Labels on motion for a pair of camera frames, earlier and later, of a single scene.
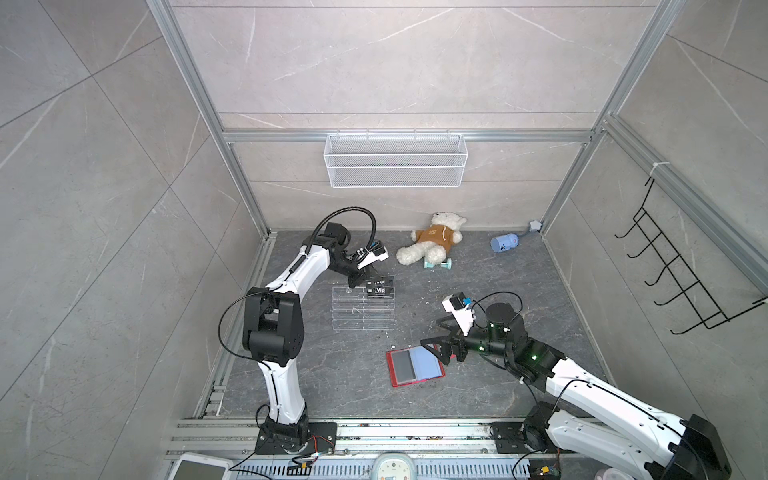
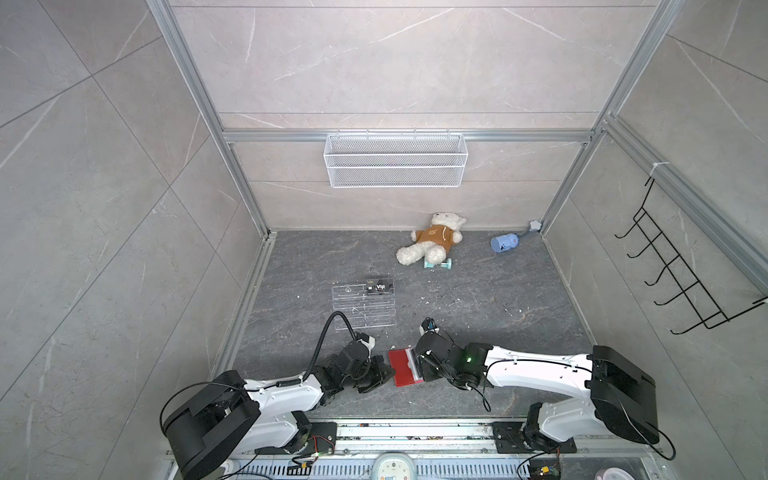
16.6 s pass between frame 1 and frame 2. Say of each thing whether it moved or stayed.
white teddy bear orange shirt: stayed
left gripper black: moved
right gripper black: moved
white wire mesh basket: stayed
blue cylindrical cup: stayed
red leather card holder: stayed
